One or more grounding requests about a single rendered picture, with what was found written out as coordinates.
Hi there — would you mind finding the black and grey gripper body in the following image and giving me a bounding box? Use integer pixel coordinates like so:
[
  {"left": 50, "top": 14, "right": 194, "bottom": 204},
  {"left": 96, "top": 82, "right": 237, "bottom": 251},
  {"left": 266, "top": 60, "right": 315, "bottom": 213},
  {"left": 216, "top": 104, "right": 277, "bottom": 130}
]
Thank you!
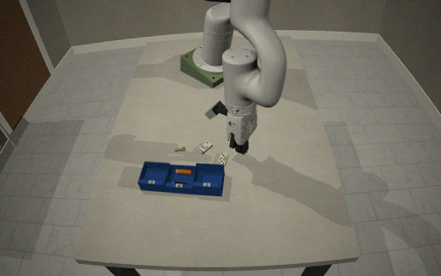
[{"left": 227, "top": 108, "right": 257, "bottom": 146}]

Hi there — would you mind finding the blue bin rack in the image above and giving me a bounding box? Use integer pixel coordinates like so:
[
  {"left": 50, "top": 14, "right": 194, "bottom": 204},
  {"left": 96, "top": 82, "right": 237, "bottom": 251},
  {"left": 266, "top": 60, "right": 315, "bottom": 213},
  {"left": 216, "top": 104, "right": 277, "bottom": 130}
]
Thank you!
[{"left": 138, "top": 161, "right": 225, "bottom": 196}]

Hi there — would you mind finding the white domino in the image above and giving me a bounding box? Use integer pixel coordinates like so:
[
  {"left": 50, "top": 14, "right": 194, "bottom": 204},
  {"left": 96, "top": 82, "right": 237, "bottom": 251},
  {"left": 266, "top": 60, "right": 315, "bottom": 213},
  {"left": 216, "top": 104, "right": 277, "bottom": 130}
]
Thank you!
[
  {"left": 197, "top": 141, "right": 213, "bottom": 154},
  {"left": 217, "top": 152, "right": 228, "bottom": 166}
]

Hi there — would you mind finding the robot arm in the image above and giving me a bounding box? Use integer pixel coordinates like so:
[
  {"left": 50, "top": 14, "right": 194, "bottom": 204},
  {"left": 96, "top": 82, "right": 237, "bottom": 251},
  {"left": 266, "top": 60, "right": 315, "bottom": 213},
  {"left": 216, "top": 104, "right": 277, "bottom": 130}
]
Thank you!
[{"left": 193, "top": 0, "right": 287, "bottom": 120}]

